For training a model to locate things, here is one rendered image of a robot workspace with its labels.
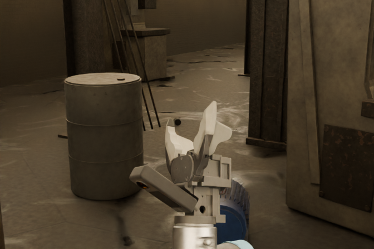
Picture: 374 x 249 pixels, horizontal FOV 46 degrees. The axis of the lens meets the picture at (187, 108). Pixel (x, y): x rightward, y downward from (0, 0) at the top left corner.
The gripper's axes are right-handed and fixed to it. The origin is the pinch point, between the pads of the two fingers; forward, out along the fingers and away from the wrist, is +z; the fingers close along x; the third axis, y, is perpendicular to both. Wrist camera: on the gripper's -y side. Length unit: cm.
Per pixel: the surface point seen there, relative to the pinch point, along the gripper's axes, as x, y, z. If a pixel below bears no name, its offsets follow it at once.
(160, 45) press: -632, 317, 321
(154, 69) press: -644, 313, 276
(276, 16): -220, 230, 180
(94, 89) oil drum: -220, 56, 73
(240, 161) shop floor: -259, 215, 43
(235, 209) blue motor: -136, 115, -9
